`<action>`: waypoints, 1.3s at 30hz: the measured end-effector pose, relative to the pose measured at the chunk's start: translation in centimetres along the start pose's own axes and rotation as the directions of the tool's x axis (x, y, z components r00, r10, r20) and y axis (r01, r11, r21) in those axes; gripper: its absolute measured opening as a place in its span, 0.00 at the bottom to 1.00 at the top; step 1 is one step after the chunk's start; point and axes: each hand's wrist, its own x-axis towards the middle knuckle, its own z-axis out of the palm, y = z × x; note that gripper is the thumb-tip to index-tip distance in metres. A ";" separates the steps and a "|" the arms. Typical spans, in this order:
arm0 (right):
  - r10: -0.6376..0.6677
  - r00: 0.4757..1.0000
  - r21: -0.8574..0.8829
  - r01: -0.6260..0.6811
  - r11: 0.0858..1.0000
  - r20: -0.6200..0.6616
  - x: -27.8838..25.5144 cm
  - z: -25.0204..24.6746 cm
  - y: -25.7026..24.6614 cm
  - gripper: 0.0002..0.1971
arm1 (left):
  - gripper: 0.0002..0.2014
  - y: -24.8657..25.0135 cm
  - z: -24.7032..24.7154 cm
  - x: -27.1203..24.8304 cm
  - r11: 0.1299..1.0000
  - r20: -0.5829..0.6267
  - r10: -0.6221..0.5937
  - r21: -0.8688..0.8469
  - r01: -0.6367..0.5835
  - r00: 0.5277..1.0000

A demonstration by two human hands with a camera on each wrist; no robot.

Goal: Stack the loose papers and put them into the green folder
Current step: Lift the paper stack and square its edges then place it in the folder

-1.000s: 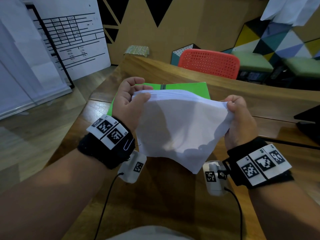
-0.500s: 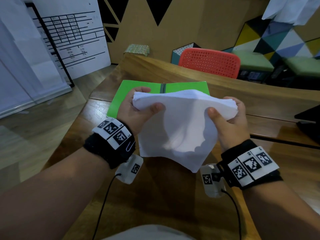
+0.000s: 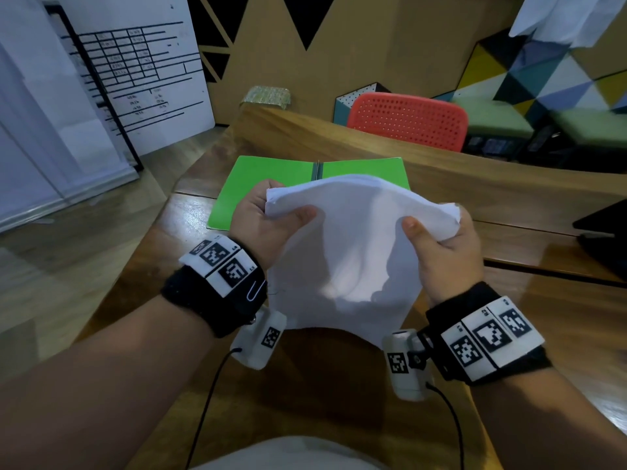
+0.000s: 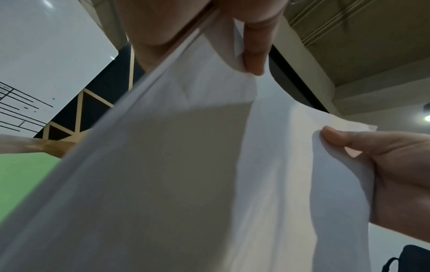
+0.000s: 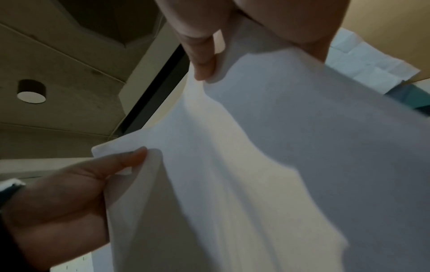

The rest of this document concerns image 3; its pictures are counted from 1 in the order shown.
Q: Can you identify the person's left hand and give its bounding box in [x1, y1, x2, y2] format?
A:
[227, 179, 318, 270]

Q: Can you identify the person's right hand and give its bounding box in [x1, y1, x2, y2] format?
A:
[401, 205, 486, 307]

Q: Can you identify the green folder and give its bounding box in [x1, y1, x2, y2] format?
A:
[206, 155, 411, 232]

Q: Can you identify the pile of white papers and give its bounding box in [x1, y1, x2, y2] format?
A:
[265, 174, 461, 348]

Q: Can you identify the person's right forearm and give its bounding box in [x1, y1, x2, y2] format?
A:
[470, 369, 627, 470]

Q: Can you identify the person's left forearm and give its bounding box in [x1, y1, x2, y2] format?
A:
[0, 296, 216, 470]

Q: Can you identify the person's beige clothing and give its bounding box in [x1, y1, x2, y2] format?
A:
[191, 435, 388, 470]

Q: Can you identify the black right wristband with markers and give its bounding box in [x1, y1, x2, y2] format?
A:
[419, 281, 553, 386]

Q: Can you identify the black wristband with markers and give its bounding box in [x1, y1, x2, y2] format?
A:
[419, 281, 553, 386]
[160, 233, 269, 338]

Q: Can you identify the black left wristband with markers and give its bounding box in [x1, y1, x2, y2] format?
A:
[160, 233, 269, 338]

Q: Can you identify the patterned woven box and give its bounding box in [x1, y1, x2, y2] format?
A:
[240, 85, 291, 109]

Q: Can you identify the teal white dotted box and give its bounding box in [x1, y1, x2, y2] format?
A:
[332, 82, 392, 127]

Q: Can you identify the white board with chart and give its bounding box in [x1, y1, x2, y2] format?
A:
[44, 0, 216, 157]

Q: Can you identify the red perforated chair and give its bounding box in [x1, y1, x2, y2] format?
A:
[346, 91, 470, 153]

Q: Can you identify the green bench cushion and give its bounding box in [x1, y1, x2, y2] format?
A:
[453, 95, 535, 139]
[551, 108, 627, 150]

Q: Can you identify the black laptop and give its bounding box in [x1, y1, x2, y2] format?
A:
[573, 198, 627, 282]

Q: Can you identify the wooden lattice shelf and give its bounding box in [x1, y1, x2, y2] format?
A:
[185, 0, 236, 84]

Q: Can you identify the colourful triangle patterned backrest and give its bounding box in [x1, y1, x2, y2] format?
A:
[433, 29, 627, 116]

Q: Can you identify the white banner panel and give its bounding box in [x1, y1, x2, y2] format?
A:
[0, 0, 140, 233]

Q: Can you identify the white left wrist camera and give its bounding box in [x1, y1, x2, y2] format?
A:
[230, 307, 289, 371]

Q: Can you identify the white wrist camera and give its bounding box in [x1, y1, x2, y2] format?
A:
[381, 329, 434, 403]
[230, 307, 289, 371]

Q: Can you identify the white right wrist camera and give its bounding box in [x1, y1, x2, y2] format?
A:
[381, 329, 434, 403]

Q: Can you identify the black right camera cable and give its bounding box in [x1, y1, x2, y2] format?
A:
[426, 381, 465, 470]

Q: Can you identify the black camera cable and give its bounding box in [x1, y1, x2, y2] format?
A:
[426, 381, 465, 470]
[185, 347, 244, 470]

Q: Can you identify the black left camera cable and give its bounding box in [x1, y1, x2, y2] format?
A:
[185, 347, 244, 470]

